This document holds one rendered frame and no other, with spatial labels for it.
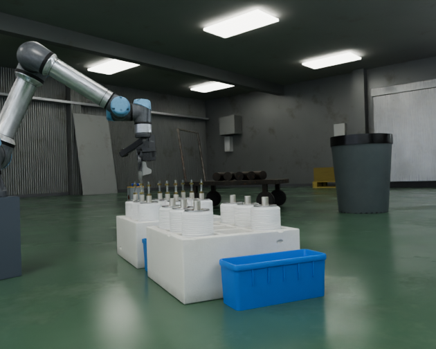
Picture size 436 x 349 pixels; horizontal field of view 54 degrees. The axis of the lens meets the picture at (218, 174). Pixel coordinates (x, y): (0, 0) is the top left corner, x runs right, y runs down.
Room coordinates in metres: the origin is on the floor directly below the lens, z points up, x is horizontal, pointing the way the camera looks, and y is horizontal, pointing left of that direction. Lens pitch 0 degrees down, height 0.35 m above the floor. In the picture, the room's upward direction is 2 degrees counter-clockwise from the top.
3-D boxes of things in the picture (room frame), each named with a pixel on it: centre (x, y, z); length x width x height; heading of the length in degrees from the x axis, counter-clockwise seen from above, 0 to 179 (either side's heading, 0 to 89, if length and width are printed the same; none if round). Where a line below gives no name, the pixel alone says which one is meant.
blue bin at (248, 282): (1.21, -0.15, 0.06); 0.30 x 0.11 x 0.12; 114
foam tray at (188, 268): (1.43, 0.01, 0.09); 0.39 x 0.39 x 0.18; 24
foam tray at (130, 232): (1.92, 0.23, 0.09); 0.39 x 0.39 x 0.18; 25
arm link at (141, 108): (1.88, 0.33, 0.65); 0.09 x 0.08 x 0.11; 105
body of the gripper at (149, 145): (1.88, 0.32, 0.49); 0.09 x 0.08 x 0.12; 99
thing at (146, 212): (1.77, 0.29, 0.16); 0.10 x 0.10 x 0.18
